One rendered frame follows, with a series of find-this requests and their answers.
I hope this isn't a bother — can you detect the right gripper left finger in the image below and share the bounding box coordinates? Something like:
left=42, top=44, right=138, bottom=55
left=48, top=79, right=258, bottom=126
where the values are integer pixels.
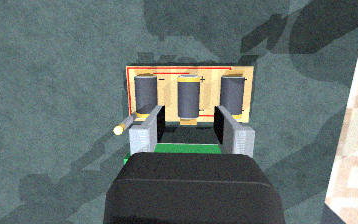
left=129, top=105, right=165, bottom=155

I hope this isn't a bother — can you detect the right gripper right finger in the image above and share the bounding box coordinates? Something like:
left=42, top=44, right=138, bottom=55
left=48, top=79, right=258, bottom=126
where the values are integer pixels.
left=213, top=106, right=255, bottom=158

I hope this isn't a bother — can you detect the green open box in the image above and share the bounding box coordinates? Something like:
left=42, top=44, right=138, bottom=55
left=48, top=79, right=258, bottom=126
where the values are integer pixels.
left=124, top=143, right=222, bottom=164

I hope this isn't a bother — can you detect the dark grey battery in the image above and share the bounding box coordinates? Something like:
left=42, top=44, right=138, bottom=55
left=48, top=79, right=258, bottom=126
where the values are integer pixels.
left=219, top=76, right=245, bottom=120
left=134, top=76, right=158, bottom=119
left=177, top=76, right=200, bottom=119

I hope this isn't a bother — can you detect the tan battery holder board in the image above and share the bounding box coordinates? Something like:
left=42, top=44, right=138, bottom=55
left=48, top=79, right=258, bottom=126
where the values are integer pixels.
left=114, top=67, right=254, bottom=135

